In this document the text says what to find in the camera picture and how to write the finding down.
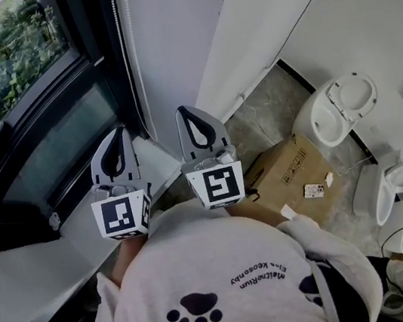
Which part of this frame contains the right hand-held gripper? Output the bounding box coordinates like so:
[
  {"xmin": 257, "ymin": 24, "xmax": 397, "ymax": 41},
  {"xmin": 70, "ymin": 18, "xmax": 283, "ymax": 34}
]
[{"xmin": 171, "ymin": 97, "xmax": 249, "ymax": 215}]

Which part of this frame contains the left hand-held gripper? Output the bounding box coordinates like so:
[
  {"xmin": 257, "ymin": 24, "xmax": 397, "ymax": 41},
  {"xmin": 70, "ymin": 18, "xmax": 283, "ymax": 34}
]
[{"xmin": 79, "ymin": 123, "xmax": 160, "ymax": 246}]

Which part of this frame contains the white roller blind bead chain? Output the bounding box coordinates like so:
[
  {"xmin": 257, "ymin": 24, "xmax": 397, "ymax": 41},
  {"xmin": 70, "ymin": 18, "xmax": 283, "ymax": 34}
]
[{"xmin": 112, "ymin": 0, "xmax": 159, "ymax": 146}]

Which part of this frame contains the person's left forearm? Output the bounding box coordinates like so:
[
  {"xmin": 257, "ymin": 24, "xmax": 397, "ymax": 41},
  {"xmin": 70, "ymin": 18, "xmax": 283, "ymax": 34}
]
[{"xmin": 104, "ymin": 237, "xmax": 148, "ymax": 287}]

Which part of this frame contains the black framed window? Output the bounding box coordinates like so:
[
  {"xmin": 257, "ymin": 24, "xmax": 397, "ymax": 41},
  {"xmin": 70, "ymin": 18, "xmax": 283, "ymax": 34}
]
[{"xmin": 0, "ymin": 0, "xmax": 168, "ymax": 255}]

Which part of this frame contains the brown cardboard box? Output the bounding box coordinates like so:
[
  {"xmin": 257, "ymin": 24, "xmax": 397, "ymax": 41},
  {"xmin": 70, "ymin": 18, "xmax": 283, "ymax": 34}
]
[{"xmin": 235, "ymin": 127, "xmax": 355, "ymax": 239}]

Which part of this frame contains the white paper tag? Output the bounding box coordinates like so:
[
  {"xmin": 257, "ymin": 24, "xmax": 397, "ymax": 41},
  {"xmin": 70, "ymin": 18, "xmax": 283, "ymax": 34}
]
[{"xmin": 279, "ymin": 203, "xmax": 299, "ymax": 223}]

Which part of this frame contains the patterned phone case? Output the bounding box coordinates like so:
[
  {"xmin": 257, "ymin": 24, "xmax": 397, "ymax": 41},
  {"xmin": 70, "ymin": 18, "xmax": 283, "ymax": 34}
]
[{"xmin": 302, "ymin": 181, "xmax": 326, "ymax": 201}]

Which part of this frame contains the grey paw print sweatshirt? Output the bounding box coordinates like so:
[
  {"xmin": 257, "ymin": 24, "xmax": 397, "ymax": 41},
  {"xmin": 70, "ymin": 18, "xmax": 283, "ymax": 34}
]
[{"xmin": 64, "ymin": 170, "xmax": 390, "ymax": 322}]

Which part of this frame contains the large round white toilet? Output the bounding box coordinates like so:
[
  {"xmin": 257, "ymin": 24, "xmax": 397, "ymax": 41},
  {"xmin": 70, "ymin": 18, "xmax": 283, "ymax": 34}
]
[{"xmin": 284, "ymin": 69, "xmax": 386, "ymax": 154}]

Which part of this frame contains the small white paper scrap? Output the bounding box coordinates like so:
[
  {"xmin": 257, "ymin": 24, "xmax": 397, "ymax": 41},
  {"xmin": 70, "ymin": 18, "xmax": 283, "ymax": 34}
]
[{"xmin": 323, "ymin": 170, "xmax": 337, "ymax": 189}]

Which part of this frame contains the white toilet with narrow bowl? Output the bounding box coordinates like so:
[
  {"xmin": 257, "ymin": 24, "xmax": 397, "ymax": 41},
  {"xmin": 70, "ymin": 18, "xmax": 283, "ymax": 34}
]
[{"xmin": 344, "ymin": 150, "xmax": 403, "ymax": 232}]

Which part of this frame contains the small white window bracket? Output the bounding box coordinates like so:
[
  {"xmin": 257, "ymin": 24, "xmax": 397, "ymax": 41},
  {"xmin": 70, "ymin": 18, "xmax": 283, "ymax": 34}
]
[{"xmin": 47, "ymin": 211, "xmax": 63, "ymax": 232}]

